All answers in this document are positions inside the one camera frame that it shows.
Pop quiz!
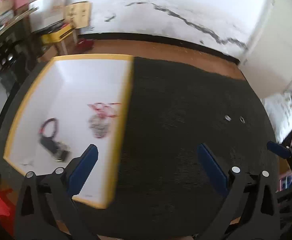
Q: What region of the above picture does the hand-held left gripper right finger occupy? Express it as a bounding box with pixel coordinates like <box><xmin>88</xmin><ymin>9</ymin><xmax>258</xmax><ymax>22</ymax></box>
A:
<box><xmin>197</xmin><ymin>143</ymin><xmax>281</xmax><ymax>240</ymax></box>

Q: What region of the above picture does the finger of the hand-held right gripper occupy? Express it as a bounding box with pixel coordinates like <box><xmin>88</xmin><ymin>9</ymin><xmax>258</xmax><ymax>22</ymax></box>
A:
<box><xmin>266</xmin><ymin>141</ymin><xmax>292</xmax><ymax>173</ymax></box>
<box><xmin>276</xmin><ymin>180</ymin><xmax>292</xmax><ymax>213</ymax></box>

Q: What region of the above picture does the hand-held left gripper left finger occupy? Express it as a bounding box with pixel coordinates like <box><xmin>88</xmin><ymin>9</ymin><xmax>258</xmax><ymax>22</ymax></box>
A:
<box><xmin>14</xmin><ymin>144</ymin><xmax>99</xmax><ymax>240</ymax></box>

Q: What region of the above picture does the silver chain bracelet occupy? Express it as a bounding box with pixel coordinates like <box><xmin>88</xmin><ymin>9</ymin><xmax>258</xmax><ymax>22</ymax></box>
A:
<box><xmin>88</xmin><ymin>115</ymin><xmax>111</xmax><ymax>139</ymax></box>

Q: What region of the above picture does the red bead bracelet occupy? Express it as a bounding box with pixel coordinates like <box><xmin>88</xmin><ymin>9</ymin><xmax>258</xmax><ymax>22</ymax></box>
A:
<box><xmin>39</xmin><ymin>117</ymin><xmax>59</xmax><ymax>138</ymax></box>

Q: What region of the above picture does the white bin with yellow rim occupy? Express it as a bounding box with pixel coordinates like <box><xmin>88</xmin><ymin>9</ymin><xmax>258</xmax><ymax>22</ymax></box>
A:
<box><xmin>3</xmin><ymin>54</ymin><xmax>134</xmax><ymax>209</ymax></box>

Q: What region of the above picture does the white printed plastic bag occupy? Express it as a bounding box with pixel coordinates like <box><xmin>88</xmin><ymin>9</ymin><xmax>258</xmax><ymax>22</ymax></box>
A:
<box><xmin>263</xmin><ymin>90</ymin><xmax>292</xmax><ymax>144</ymax></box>

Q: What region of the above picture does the dark patterned mat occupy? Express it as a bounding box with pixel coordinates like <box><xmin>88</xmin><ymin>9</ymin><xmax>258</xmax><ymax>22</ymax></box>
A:
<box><xmin>0</xmin><ymin>56</ymin><xmax>280</xmax><ymax>239</ymax></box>

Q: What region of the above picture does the red plastic bag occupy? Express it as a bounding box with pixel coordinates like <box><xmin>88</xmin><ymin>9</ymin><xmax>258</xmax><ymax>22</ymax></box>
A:
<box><xmin>0</xmin><ymin>189</ymin><xmax>15</xmax><ymax>235</ymax></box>

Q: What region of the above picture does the white door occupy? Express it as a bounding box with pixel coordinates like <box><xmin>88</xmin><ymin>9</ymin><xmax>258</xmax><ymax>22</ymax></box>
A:
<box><xmin>243</xmin><ymin>0</ymin><xmax>292</xmax><ymax>98</ymax></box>

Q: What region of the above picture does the red cloth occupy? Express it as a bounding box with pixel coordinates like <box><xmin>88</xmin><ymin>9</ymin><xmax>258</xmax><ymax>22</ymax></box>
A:
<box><xmin>76</xmin><ymin>39</ymin><xmax>93</xmax><ymax>52</ymax></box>

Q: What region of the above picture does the yellow carton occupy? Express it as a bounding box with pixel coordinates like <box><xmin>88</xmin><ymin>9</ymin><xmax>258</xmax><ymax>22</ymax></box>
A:
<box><xmin>42</xmin><ymin>26</ymin><xmax>74</xmax><ymax>44</ymax></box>

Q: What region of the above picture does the tan paper bag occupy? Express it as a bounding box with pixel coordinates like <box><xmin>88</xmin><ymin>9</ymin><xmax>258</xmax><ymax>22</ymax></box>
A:
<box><xmin>65</xmin><ymin>2</ymin><xmax>93</xmax><ymax>29</ymax></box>

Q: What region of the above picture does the black desk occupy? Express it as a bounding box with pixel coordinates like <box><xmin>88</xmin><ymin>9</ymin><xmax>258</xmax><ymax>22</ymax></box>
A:
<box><xmin>0</xmin><ymin>7</ymin><xmax>40</xmax><ymax>60</ymax></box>

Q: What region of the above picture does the white paper bag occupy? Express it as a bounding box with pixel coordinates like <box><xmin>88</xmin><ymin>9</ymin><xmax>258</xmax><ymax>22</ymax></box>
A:
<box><xmin>29</xmin><ymin>0</ymin><xmax>69</xmax><ymax>32</ymax></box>

